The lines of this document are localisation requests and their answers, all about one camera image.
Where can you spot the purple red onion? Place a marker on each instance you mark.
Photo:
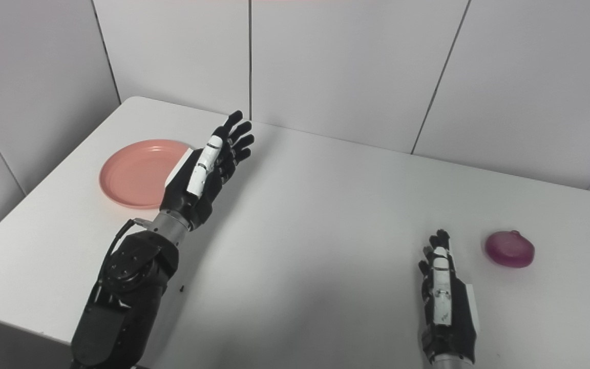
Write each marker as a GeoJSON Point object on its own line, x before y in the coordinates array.
{"type": "Point", "coordinates": [510, 250]}

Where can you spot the pink round plate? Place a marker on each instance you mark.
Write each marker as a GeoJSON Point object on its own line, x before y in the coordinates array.
{"type": "Point", "coordinates": [136, 174]}

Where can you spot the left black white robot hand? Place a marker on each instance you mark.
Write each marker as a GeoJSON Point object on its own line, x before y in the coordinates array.
{"type": "Point", "coordinates": [208, 174]}

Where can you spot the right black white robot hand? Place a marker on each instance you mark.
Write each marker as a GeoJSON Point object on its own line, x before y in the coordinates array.
{"type": "Point", "coordinates": [451, 312]}

